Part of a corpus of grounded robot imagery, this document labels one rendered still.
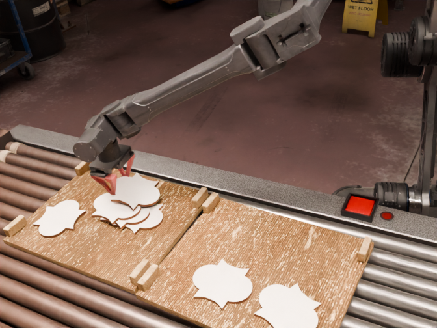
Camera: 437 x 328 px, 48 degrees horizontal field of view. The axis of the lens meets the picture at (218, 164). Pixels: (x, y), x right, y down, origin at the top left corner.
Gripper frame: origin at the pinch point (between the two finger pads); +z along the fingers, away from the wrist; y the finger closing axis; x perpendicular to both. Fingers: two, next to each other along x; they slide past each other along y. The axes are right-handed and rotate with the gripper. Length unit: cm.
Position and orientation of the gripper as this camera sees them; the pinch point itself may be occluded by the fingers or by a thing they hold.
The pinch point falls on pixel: (119, 183)
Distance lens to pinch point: 132.1
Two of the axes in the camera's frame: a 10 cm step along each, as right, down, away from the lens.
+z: 1.3, 8.0, 5.9
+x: -9.1, -1.4, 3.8
